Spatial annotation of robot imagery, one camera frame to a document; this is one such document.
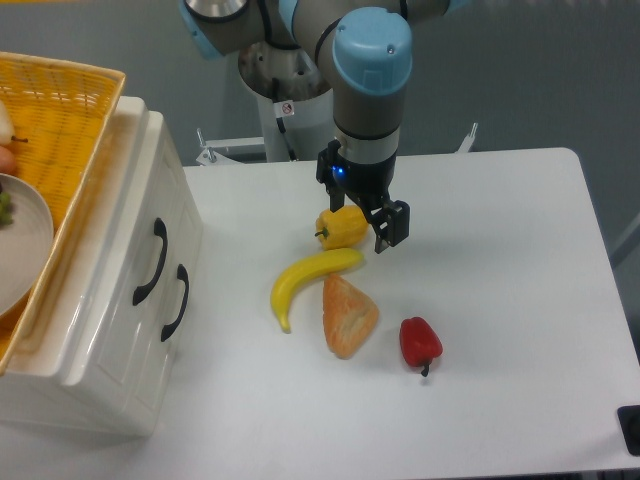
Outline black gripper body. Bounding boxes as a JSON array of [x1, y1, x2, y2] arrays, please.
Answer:
[[316, 140, 396, 211]]

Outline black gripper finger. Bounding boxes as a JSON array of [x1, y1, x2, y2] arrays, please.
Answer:
[[364, 198, 410, 254], [325, 180, 345, 211]]

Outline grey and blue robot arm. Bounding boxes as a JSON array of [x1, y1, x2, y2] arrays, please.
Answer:
[[179, 1, 458, 251]]

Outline white drawer cabinet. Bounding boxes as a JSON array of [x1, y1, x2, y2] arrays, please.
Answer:
[[1, 97, 180, 436]]

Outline yellow bell pepper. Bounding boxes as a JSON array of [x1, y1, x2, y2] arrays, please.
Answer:
[[315, 205, 369, 250]]

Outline yellow banana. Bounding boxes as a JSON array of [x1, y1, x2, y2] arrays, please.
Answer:
[[270, 248, 364, 334]]

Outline orange bread piece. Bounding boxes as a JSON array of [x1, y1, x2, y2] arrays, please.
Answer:
[[323, 274, 380, 359]]

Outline red bell pepper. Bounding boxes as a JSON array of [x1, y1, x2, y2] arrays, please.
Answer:
[[399, 317, 443, 378]]

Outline yellow woven basket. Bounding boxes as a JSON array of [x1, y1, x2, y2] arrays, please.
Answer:
[[1, 52, 126, 368]]

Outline black object at table edge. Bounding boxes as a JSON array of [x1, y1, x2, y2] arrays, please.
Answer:
[[617, 405, 640, 457]]

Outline grey plate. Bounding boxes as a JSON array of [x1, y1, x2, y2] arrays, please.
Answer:
[[1, 174, 54, 315]]

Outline green grapes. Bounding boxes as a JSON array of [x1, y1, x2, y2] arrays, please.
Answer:
[[0, 186, 13, 227]]

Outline white pear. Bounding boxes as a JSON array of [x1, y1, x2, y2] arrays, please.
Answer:
[[0, 101, 29, 146]]

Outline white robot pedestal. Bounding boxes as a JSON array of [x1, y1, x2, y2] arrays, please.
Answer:
[[238, 42, 335, 162]]

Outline white table clamp bracket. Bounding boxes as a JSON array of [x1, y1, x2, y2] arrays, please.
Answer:
[[457, 122, 479, 153]]

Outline white left clamp bracket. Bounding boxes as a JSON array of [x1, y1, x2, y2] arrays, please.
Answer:
[[196, 128, 267, 166]]

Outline black lower drawer handle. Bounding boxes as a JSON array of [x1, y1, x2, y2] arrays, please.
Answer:
[[160, 264, 191, 342]]

